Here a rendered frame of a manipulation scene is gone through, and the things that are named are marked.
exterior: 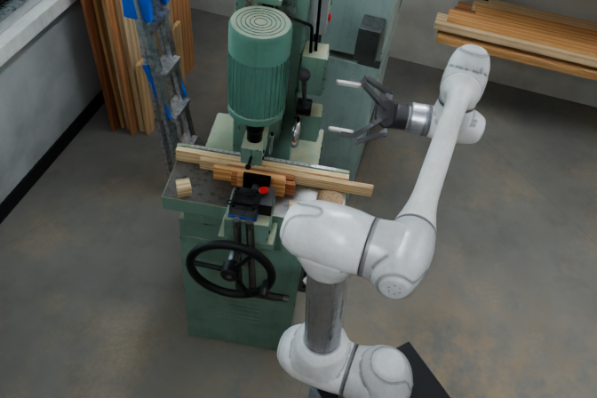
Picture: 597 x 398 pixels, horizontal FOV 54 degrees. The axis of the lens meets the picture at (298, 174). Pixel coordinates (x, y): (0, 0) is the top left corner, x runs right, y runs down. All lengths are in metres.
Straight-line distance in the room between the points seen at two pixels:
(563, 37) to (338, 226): 2.75
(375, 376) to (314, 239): 0.58
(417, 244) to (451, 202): 2.16
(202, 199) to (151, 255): 1.03
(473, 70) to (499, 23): 2.16
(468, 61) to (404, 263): 0.60
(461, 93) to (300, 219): 0.54
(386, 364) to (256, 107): 0.81
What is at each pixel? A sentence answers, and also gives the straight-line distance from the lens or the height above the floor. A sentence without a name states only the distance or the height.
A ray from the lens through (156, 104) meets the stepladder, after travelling 2.83.
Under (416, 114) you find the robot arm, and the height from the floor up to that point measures 1.36.
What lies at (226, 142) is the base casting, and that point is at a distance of 2.30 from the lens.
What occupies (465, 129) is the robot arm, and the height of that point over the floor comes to 1.36.
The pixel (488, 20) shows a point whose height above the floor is 0.63.
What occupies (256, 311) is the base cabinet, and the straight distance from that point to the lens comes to 2.41.
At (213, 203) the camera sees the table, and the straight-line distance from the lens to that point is 1.95.
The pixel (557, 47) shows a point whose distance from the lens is 3.72.
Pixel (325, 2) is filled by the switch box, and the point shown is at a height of 1.44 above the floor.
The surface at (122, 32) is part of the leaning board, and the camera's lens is 3.17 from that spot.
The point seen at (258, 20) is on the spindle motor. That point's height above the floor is 1.50.
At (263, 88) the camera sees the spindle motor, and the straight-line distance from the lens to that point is 1.68.
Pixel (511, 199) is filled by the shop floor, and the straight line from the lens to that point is 3.55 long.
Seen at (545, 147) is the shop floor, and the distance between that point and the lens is 3.99.
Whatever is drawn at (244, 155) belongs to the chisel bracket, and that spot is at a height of 1.04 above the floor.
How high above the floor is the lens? 2.38
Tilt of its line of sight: 46 degrees down
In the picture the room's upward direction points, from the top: 8 degrees clockwise
